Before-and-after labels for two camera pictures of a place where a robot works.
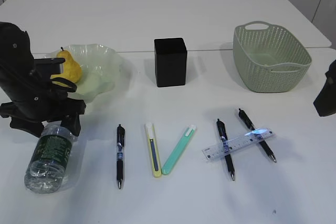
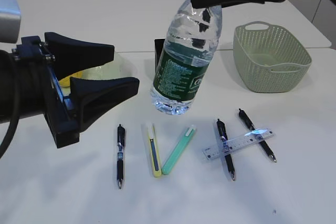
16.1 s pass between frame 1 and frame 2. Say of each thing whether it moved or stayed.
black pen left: stayed
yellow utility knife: stayed
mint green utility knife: stayed
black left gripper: moved
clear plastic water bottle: moved
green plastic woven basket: stayed
